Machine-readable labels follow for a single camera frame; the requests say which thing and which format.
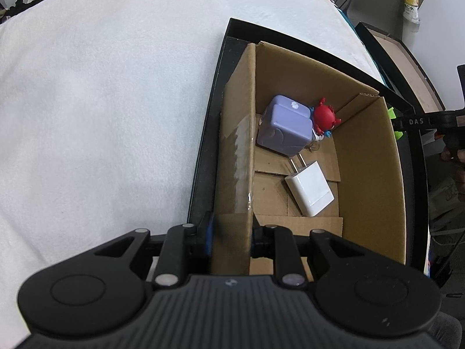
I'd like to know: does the lavender cube toy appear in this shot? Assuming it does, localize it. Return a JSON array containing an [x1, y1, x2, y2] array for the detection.
[[257, 95, 315, 155]]

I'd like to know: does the person's right hand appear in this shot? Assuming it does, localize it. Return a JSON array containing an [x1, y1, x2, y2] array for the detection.
[[441, 145, 465, 163]]

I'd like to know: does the black tray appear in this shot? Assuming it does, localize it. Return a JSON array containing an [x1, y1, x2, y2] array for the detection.
[[187, 17, 431, 280]]

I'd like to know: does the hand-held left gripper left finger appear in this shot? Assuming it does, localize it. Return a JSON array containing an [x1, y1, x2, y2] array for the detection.
[[92, 211, 216, 289]]

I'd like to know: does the cardboard box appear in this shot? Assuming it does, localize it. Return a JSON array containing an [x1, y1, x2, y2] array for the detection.
[[209, 42, 407, 277]]

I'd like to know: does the reddish toy figurine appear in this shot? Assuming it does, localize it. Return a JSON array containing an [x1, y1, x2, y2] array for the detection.
[[310, 97, 340, 135]]

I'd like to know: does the white plug charger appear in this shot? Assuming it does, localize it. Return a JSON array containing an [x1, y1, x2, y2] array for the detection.
[[284, 154, 335, 218]]

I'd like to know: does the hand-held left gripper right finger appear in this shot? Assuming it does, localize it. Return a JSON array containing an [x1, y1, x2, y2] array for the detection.
[[250, 220, 367, 289]]

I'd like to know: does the yellow lidded white container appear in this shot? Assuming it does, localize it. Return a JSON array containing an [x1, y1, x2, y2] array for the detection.
[[403, 0, 422, 26]]

